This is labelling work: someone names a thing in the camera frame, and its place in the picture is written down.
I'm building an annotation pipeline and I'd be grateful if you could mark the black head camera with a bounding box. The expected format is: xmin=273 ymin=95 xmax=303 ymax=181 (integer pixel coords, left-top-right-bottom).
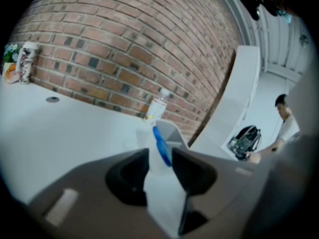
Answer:
xmin=239 ymin=0 xmax=284 ymax=21

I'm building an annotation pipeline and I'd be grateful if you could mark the white patterned tumbler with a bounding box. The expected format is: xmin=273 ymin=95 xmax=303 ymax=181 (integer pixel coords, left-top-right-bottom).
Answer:
xmin=15 ymin=41 xmax=39 ymax=85

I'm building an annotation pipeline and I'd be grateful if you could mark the blue face mask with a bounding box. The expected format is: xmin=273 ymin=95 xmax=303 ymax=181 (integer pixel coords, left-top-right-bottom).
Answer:
xmin=281 ymin=10 xmax=293 ymax=25

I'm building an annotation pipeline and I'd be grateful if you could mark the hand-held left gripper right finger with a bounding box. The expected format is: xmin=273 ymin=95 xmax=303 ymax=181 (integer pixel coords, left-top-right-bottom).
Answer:
xmin=171 ymin=147 xmax=218 ymax=197

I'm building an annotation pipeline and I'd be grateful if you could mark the white desk with drawers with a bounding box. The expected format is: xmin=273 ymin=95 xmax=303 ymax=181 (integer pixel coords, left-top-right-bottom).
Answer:
xmin=0 ymin=75 xmax=155 ymax=205

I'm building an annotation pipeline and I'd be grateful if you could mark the clear plastic bottle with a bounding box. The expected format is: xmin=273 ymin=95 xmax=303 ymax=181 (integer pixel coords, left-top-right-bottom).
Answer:
xmin=145 ymin=88 xmax=170 ymax=127

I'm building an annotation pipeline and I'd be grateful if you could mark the grey plastic bin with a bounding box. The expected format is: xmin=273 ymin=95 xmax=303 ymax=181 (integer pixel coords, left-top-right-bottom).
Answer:
xmin=135 ymin=119 xmax=190 ymax=151

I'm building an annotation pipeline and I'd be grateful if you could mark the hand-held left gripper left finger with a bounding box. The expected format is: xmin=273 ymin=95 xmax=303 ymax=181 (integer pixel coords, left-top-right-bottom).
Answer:
xmin=105 ymin=147 xmax=151 ymax=207

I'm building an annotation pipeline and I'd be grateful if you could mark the white shelf cabinet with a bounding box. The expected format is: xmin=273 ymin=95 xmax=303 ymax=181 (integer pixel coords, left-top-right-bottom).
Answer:
xmin=188 ymin=45 xmax=262 ymax=160

